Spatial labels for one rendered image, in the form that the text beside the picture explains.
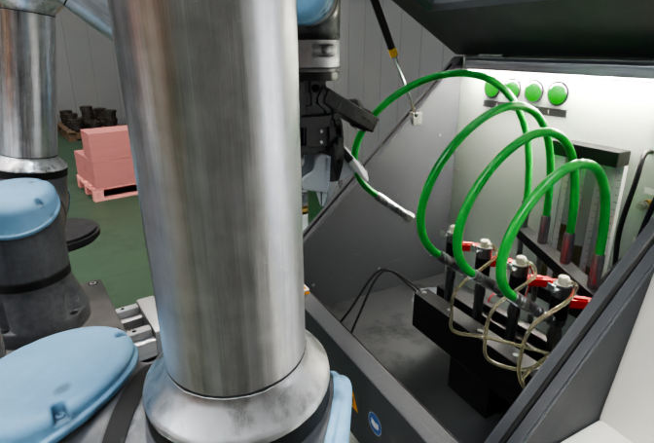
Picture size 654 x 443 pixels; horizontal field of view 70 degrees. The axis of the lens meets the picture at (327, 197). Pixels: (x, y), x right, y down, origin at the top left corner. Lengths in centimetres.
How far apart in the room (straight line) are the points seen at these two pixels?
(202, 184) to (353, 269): 104
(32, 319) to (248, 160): 67
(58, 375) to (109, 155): 478
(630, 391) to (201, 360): 63
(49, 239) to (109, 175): 434
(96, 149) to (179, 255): 486
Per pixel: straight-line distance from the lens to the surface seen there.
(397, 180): 123
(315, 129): 69
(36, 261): 82
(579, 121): 109
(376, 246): 125
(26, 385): 38
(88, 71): 1020
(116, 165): 515
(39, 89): 92
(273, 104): 21
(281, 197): 23
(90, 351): 38
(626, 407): 79
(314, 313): 99
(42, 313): 85
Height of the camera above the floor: 147
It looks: 18 degrees down
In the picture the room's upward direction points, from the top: straight up
